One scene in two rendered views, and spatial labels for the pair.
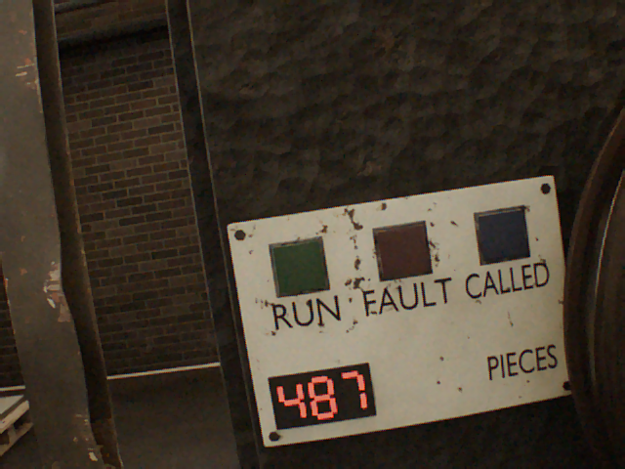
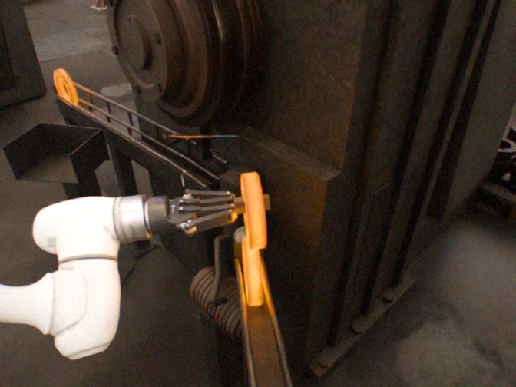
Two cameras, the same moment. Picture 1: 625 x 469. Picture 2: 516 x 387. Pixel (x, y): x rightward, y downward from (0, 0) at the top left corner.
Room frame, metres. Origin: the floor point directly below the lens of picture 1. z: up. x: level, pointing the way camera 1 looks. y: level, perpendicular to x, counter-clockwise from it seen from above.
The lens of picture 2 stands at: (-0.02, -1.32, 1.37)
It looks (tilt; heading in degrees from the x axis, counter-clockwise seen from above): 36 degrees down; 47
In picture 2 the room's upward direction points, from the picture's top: straight up
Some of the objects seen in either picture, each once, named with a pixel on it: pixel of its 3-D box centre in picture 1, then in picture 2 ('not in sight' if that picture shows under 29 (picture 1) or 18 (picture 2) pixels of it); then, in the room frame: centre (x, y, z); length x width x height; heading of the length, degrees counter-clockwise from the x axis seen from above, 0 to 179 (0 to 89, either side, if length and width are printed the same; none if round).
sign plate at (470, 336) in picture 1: (410, 313); not in sight; (0.66, -0.07, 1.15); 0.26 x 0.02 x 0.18; 89
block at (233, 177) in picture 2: not in sight; (243, 207); (0.56, -0.64, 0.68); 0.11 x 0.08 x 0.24; 179
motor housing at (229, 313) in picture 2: not in sight; (229, 342); (0.41, -0.73, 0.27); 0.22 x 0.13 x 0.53; 89
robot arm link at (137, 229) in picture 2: not in sight; (136, 218); (0.21, -0.72, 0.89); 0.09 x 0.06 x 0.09; 55
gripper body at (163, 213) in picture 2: not in sight; (173, 213); (0.27, -0.77, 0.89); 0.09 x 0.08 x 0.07; 145
